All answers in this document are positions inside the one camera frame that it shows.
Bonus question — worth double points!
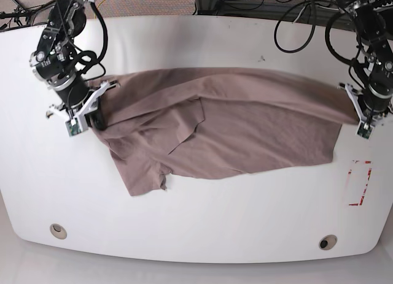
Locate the black tripod legs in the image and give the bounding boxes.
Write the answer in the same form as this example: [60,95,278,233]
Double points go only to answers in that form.
[1,0,55,32]

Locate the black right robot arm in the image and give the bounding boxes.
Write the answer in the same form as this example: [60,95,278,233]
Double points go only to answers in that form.
[29,0,117,136]

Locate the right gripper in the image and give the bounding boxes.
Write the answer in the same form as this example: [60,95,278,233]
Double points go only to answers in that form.
[46,77,119,132]

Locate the right table grommet hole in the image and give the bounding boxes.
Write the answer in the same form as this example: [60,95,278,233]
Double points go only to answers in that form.
[319,234,338,251]

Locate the table grommet hole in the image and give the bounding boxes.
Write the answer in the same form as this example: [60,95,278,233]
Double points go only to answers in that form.
[50,224,67,240]
[319,234,338,251]

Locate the left table grommet hole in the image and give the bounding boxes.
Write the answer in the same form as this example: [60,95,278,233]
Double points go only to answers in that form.
[50,224,67,240]

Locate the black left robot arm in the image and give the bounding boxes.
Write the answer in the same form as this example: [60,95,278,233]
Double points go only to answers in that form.
[324,0,392,139]

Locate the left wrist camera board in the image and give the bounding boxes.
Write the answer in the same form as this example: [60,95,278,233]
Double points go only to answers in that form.
[356,121,374,140]

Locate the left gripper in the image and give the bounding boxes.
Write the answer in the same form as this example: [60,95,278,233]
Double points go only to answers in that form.
[337,82,392,136]

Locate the mauve T-shirt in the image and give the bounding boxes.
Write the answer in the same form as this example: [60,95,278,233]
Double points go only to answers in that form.
[94,67,359,196]

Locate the red tape rectangle marking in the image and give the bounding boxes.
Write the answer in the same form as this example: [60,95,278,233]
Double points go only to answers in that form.
[344,160,373,207]

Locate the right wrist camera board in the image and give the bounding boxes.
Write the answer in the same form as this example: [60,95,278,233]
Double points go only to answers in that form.
[65,119,82,137]

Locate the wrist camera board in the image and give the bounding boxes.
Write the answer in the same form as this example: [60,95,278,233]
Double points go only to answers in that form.
[65,119,82,137]
[356,121,374,140]

